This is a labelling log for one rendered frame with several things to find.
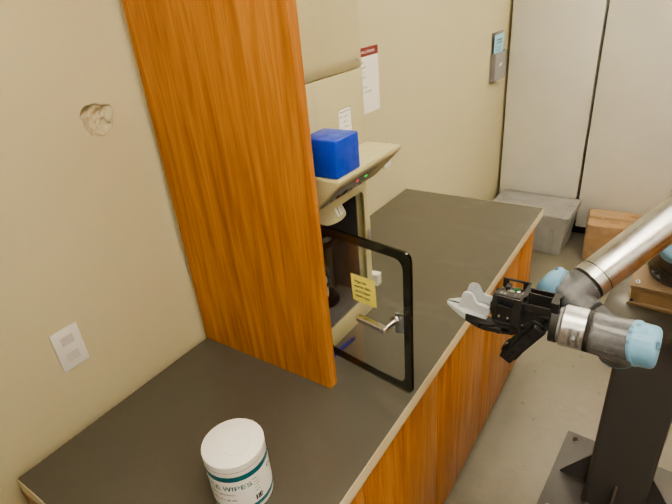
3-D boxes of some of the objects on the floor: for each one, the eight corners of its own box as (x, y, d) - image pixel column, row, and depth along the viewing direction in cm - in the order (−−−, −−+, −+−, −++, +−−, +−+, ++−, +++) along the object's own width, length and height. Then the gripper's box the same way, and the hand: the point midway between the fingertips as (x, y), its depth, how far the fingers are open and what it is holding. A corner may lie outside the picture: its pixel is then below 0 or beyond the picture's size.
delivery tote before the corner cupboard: (483, 243, 400) (485, 205, 384) (501, 223, 429) (503, 188, 414) (562, 259, 367) (568, 219, 351) (576, 237, 396) (582, 199, 381)
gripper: (568, 287, 90) (457, 263, 101) (557, 313, 84) (439, 284, 95) (562, 326, 94) (455, 299, 105) (551, 353, 88) (438, 321, 99)
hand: (453, 305), depth 101 cm, fingers closed
